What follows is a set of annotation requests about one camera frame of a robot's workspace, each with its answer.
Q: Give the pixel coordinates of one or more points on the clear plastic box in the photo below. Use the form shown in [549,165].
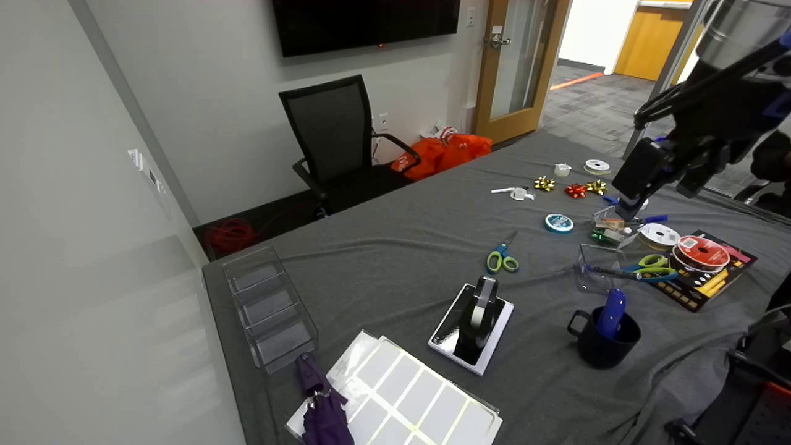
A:
[597,269]

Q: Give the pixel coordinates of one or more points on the green and blue scissors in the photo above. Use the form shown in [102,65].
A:
[650,269]

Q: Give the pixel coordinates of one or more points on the gold gift bow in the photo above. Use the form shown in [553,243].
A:
[545,185]
[597,187]

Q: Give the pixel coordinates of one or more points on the orange bag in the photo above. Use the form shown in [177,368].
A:
[430,156]

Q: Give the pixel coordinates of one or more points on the black mug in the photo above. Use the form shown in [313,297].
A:
[597,348]

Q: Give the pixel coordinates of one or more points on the black office chair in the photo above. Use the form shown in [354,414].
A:
[335,131]

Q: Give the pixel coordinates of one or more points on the clear plastic tray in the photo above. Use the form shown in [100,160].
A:
[273,318]

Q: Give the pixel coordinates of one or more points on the black colourful book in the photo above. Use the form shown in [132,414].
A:
[694,291]

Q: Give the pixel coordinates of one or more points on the purple cloth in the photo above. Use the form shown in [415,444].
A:
[324,418]

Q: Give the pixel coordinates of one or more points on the red gift bow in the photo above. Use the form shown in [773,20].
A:
[577,191]

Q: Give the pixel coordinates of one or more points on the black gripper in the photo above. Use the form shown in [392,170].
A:
[706,139]

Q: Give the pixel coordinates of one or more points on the white ribbon spool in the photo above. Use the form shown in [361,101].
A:
[663,236]
[597,166]

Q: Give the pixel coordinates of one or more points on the wall-mounted black television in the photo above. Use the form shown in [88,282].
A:
[324,26]

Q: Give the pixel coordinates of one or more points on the blue marker in mug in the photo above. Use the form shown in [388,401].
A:
[611,312]

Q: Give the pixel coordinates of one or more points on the grey tablecloth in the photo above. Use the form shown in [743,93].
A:
[392,266]

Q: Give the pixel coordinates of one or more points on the green-handled scissors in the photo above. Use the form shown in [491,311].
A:
[501,261]

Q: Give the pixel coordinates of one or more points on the black tape dispenser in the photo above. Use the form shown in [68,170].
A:
[482,311]

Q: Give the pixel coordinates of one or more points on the red ribbon spool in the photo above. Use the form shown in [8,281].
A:
[700,254]

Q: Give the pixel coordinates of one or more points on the clear cup with supplies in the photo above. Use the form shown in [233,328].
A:
[610,228]

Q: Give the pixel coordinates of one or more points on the white plastic piece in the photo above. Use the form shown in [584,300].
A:
[504,191]

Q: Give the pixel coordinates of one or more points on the wooden door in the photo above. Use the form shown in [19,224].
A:
[519,47]

